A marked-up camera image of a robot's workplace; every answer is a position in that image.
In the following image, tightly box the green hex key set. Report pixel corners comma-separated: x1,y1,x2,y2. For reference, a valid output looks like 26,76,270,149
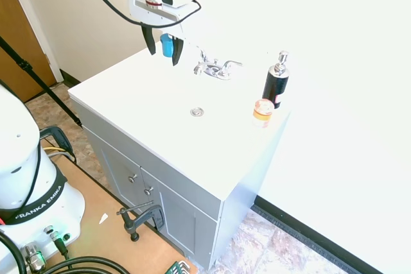
164,260,191,274

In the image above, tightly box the blue plastic cup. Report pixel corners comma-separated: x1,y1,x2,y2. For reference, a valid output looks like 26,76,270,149
160,33,175,58

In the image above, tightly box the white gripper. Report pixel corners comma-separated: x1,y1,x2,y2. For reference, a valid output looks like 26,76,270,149
128,0,185,67

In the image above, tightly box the brown wooden door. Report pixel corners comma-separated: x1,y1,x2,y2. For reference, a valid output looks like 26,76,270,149
0,0,58,103

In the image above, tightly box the chrome sink faucet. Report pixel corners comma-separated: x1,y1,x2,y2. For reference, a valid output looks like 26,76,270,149
193,49,244,81

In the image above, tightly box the black camera stand leg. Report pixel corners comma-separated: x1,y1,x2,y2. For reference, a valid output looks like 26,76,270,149
0,35,83,129

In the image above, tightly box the thick black floor cable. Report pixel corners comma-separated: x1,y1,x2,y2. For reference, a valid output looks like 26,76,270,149
0,231,131,274

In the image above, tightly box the white sink countertop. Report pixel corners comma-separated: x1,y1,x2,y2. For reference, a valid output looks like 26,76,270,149
67,41,292,201

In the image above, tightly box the black soap dispenser bottle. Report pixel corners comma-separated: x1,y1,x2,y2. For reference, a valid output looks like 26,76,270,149
261,50,291,110

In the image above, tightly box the grey vanity cabinet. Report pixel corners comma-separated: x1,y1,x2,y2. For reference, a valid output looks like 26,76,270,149
69,98,292,271

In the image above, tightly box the wooden base board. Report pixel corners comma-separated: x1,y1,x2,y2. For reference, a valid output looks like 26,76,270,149
48,153,198,274

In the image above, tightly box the orange pill bottle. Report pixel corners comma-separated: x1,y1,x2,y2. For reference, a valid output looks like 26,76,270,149
252,98,275,129

